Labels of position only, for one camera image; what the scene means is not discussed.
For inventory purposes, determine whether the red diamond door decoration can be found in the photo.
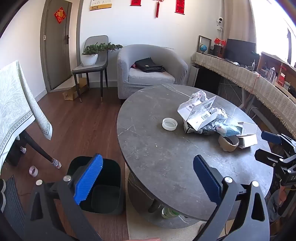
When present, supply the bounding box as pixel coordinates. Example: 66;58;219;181
54;7;67;24

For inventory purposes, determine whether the small white box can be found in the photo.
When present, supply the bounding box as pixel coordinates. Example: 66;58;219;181
236;122;258;149

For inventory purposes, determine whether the white paper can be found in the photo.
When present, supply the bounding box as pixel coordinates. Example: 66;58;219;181
190;91;208;102
209;107;228;121

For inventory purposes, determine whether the blue and white packet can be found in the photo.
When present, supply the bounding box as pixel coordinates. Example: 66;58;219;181
216;123;243;137

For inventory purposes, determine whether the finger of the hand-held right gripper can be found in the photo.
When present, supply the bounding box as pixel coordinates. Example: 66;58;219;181
261;131;296;149
254;149;296;168

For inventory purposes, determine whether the wooden desk shelf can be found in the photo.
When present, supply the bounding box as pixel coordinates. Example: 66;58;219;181
257;52;296;93

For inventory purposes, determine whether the torn white cardboard carton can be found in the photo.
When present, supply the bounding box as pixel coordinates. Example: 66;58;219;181
177;95;219;135

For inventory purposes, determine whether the black leather bag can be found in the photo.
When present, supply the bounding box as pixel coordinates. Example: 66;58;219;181
134;57;166;73

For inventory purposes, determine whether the grey striped floor mat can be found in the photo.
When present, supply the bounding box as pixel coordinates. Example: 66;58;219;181
2;175;26;239

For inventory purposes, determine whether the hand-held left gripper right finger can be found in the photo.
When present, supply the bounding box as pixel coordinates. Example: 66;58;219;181
193;155;270;241

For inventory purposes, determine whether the black storage box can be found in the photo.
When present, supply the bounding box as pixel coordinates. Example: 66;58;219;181
5;137;26;166

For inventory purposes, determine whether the dark green trash bin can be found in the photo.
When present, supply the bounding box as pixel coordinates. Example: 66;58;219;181
67;156;124;215

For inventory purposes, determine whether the flat cardboard box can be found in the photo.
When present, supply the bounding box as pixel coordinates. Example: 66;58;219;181
62;77;89;100

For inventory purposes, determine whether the wall calendar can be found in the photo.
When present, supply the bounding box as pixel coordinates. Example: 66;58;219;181
89;0;113;11

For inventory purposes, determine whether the grey fabric armchair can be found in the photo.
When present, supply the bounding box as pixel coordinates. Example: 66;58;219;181
117;44;188;100

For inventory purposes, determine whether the wooden picture frame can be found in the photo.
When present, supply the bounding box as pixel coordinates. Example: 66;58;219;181
197;35;212;55

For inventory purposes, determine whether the bonsai in white pot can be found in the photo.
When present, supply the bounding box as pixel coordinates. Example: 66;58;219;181
81;43;123;66

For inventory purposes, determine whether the round grey marble table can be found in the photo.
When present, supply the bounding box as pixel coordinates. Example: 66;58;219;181
117;84;274;229

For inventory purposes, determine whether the grey door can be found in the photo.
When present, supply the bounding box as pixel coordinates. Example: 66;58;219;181
40;0;73;92

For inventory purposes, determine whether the clear plastic bottle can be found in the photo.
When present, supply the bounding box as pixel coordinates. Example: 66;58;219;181
162;207;179;219

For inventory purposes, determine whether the white round plastic lid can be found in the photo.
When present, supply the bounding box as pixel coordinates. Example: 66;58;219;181
162;117;178;131

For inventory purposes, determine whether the grey dining chair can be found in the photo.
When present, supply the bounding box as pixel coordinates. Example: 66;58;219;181
72;35;109;103

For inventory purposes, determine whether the black monitor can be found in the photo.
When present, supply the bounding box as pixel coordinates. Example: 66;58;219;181
225;39;257;65

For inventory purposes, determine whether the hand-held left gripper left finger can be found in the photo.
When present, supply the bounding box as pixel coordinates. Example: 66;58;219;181
23;153;104;241

